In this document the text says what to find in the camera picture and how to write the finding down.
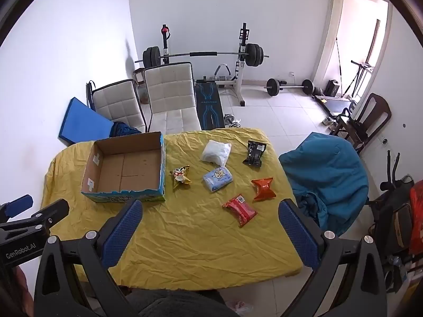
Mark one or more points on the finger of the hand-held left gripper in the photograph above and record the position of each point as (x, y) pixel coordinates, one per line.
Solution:
(54, 209)
(18, 204)

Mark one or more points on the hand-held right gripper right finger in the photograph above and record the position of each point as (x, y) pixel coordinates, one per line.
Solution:
(299, 237)

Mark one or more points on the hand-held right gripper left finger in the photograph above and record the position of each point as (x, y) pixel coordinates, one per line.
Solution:
(122, 234)

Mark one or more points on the printed cardboard box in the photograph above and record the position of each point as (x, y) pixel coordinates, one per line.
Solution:
(132, 171)

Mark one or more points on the gold snack packet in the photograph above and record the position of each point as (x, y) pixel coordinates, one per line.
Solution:
(181, 176)

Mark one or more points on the white plastic bag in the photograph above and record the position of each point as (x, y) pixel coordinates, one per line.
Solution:
(216, 152)

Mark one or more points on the orange snack packet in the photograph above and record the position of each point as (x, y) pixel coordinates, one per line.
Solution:
(263, 189)

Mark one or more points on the teal jacket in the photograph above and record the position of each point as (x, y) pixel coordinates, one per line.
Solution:
(324, 178)

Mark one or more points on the red snack packet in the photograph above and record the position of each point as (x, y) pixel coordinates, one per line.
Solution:
(239, 209)

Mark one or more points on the yellow tablecloth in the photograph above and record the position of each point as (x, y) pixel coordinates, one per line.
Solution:
(198, 247)

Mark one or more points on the person's dark clothing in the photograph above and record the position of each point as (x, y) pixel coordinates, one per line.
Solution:
(175, 303)

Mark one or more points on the blue foam mat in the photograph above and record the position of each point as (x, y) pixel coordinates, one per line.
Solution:
(82, 122)

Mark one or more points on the black snack packet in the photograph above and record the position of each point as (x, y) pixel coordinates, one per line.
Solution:
(253, 153)

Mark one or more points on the blue tissue pack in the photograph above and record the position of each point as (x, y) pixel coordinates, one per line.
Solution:
(216, 178)

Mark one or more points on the dark blue knitted cloth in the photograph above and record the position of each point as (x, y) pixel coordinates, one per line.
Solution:
(124, 128)

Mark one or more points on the black exercise machine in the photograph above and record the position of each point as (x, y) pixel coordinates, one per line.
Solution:
(393, 185)

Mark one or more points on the white sneakers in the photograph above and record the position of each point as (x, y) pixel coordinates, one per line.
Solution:
(328, 122)

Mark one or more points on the white padded chair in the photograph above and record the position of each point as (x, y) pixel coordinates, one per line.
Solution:
(168, 92)
(115, 104)

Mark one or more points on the chrome dumbbell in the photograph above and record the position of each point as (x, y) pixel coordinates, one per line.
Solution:
(231, 121)

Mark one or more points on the grey exercise platform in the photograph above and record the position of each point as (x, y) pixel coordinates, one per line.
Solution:
(333, 104)

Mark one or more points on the dark wooden chair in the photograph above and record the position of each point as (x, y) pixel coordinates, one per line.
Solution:
(376, 112)

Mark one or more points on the short barbell with black plates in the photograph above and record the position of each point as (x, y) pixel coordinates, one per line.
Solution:
(290, 87)

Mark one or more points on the black box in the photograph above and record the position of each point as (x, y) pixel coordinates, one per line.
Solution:
(332, 87)

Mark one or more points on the black weight bench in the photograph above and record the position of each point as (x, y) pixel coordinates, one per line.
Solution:
(208, 105)

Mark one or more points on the small wooden stool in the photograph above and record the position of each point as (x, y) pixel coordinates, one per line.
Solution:
(140, 76)

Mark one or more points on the white barbell rack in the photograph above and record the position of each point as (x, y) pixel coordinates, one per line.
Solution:
(240, 72)

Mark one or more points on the long barbell with black plates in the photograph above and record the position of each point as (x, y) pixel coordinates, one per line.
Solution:
(201, 53)

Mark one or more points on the wooden plank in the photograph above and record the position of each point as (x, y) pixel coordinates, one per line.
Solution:
(374, 39)

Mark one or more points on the white door frame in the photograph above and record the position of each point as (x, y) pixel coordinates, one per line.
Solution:
(330, 23)

